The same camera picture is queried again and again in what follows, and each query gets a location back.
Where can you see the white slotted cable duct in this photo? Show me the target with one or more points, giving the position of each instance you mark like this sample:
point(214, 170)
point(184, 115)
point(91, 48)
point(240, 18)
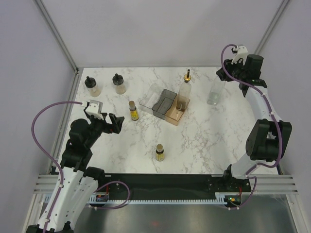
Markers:
point(217, 200)

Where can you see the left aluminium frame post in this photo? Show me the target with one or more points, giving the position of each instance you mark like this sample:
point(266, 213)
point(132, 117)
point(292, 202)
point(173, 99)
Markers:
point(52, 27)

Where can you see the aluminium rail left side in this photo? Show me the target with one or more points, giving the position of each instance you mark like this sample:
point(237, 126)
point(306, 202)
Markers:
point(66, 111)

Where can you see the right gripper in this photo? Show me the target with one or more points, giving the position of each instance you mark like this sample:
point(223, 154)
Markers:
point(229, 66)

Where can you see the shaker jar black cap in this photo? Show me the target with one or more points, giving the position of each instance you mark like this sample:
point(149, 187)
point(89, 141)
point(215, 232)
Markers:
point(92, 86)
point(118, 82)

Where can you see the small yellow label bottle upper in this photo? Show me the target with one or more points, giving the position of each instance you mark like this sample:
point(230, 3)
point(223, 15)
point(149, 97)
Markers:
point(133, 111)

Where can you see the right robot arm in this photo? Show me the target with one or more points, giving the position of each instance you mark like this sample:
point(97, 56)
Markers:
point(267, 142)

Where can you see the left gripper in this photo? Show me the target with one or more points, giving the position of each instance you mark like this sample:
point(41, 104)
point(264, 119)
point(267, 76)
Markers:
point(116, 122)

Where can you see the small yellow label bottle lower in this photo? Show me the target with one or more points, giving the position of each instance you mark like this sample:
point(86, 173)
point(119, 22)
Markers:
point(160, 156)

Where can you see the tall bottle gold pourer brown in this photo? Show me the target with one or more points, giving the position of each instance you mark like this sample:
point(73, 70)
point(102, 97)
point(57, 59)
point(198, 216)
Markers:
point(184, 92)

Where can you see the aluminium rail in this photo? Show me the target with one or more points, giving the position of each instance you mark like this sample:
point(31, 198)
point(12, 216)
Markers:
point(66, 111)
point(266, 184)

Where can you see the aluminium front rail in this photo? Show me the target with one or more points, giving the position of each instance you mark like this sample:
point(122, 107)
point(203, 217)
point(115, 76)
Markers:
point(266, 184)

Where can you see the small yellow label bottle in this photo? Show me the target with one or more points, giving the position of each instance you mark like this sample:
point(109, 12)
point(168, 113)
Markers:
point(133, 111)
point(160, 156)

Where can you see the shaker jar black cap right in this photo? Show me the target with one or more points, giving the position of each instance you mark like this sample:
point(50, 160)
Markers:
point(118, 82)

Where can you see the tall clear bottle gold pourer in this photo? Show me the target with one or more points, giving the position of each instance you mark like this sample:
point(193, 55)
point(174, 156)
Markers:
point(215, 91)

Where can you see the right aluminium frame post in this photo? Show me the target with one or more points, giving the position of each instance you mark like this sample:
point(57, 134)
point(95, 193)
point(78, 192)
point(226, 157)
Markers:
point(272, 25)

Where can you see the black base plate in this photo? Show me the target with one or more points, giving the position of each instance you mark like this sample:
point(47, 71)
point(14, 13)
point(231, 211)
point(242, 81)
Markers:
point(170, 186)

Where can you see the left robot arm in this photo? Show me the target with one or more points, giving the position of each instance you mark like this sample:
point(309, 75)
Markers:
point(76, 181)

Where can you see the clear plastic bin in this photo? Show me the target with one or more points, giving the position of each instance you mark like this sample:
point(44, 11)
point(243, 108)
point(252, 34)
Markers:
point(150, 98)

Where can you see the shaker jar black cap left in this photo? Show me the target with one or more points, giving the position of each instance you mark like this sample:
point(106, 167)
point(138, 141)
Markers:
point(92, 86)

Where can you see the aluminium frame post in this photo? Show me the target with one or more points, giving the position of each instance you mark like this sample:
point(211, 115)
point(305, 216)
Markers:
point(52, 27)
point(272, 25)

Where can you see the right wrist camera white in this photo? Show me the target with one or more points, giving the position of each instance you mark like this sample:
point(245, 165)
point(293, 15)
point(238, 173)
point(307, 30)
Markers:
point(240, 54)

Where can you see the smoky grey plastic bin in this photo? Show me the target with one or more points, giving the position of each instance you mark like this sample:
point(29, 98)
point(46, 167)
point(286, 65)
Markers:
point(164, 103)

